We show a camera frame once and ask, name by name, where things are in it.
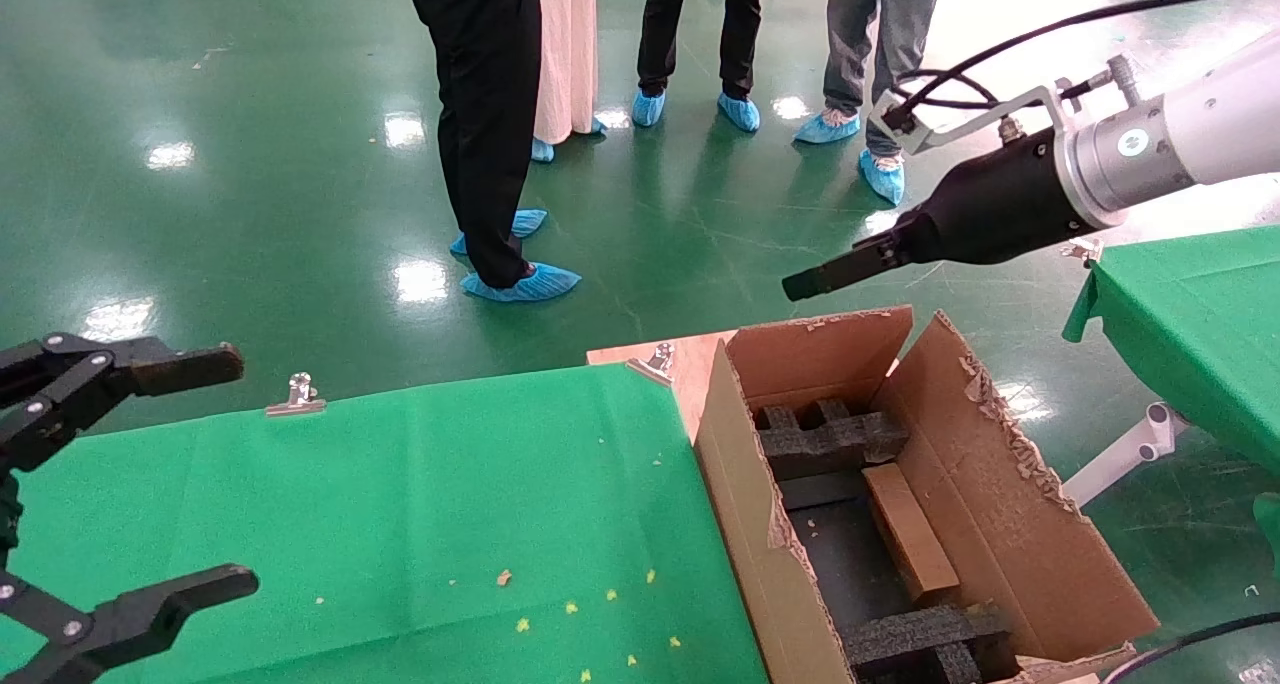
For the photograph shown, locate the black foam base pad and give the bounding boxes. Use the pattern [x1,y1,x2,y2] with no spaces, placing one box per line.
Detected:
[782,469,916,635]

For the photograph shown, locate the black camera cable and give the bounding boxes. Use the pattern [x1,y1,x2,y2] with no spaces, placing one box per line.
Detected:
[880,0,1280,133]

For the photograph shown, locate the large open brown carton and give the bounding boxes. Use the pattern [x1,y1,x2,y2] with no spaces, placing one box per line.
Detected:
[695,306,1161,684]

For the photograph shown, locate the person in slim black trousers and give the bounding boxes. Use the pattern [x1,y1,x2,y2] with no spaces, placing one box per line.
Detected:
[638,0,770,102]

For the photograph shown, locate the person in grey jeans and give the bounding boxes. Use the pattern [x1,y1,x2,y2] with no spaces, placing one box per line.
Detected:
[823,0,949,159]

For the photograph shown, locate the green cloth on side table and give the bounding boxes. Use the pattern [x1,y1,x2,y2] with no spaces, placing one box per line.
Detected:
[1062,226,1280,481]

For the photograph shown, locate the large green table cloth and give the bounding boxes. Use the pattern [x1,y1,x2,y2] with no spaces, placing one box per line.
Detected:
[0,362,773,684]

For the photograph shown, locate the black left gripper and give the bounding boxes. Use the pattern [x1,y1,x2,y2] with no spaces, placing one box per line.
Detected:
[0,333,261,684]

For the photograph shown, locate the small brown cardboard box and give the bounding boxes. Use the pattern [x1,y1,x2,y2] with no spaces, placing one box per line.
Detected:
[862,463,964,608]

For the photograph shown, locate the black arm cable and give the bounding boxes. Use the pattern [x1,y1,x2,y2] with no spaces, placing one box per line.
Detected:
[1104,611,1280,684]

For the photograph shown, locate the person in white skirt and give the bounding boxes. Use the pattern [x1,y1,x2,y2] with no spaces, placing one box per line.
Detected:
[533,0,600,146]

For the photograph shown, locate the white table leg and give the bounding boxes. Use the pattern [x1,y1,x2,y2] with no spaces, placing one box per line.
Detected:
[1062,402,1191,510]

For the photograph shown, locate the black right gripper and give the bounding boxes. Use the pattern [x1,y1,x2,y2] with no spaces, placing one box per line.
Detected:
[781,127,1098,303]

